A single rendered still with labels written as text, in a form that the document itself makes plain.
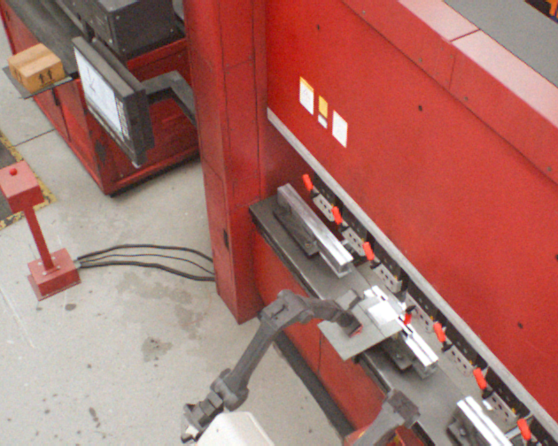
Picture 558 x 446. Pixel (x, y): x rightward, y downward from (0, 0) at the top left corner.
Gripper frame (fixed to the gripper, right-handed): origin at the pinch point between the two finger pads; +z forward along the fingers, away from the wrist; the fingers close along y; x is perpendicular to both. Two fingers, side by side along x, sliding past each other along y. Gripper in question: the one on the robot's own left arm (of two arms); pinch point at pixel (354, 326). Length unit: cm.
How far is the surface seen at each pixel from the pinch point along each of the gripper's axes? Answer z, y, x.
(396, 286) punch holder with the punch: -10.9, -4.3, -21.5
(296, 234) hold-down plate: 16, 58, -4
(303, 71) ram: -57, 58, -48
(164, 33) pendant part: -76, 101, -21
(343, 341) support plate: -0.2, -1.3, 6.6
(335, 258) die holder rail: 12.9, 34.9, -9.9
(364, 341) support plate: 3.1, -5.4, 0.8
